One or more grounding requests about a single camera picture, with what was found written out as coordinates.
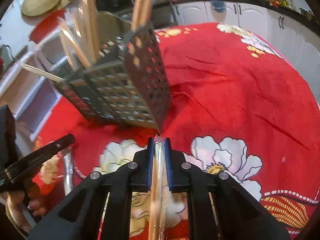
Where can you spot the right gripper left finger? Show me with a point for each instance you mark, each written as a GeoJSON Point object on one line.
{"type": "Point", "coordinates": [100, 206]}

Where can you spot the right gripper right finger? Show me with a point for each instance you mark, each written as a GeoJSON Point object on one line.
{"type": "Point", "coordinates": [218, 206]}

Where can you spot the chopsticks pair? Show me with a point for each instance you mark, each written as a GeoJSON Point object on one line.
{"type": "Point", "coordinates": [158, 190]}
{"type": "Point", "coordinates": [67, 170]}

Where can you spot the white kitchen cabinets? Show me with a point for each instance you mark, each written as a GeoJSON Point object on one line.
{"type": "Point", "coordinates": [297, 43]}

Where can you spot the person's left hand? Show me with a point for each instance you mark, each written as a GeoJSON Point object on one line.
{"type": "Point", "coordinates": [36, 193]}

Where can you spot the white plastic drawer unit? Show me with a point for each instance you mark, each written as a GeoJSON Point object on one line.
{"type": "Point", "coordinates": [31, 97]}

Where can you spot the red floral tablecloth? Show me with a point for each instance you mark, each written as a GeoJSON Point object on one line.
{"type": "Point", "coordinates": [236, 105]}

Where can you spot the chopsticks in holder left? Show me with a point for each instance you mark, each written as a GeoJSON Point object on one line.
{"type": "Point", "coordinates": [69, 45]}

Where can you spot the chopsticks in holder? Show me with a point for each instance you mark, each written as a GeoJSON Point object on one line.
{"type": "Point", "coordinates": [141, 13]}
{"type": "Point", "coordinates": [69, 45]}
{"type": "Point", "coordinates": [89, 13]}

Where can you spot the green perforated utensil holder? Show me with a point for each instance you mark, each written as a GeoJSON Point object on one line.
{"type": "Point", "coordinates": [128, 85]}

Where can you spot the red plastic basin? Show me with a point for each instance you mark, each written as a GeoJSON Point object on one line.
{"type": "Point", "coordinates": [46, 26]}

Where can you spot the chopsticks in holder centre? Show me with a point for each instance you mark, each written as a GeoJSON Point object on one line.
{"type": "Point", "coordinates": [89, 13]}

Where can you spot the chopsticks in holder right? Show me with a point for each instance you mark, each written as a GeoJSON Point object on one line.
{"type": "Point", "coordinates": [141, 13]}

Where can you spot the steel pot on counter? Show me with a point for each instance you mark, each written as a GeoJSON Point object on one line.
{"type": "Point", "coordinates": [308, 15]}

